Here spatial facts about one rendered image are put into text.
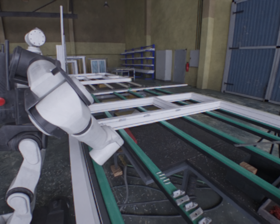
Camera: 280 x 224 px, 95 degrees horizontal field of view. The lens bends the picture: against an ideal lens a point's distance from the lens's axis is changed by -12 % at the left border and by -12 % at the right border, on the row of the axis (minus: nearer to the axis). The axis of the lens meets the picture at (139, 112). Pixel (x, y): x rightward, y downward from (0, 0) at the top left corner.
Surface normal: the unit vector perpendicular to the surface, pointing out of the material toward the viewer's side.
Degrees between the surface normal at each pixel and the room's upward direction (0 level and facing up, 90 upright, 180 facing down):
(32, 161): 90
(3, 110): 94
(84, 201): 0
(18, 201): 90
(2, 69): 94
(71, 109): 76
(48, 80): 102
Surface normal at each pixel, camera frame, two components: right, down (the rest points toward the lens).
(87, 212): 0.00, -0.95
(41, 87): 0.61, 0.45
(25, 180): 0.39, 0.30
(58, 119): 0.36, 0.07
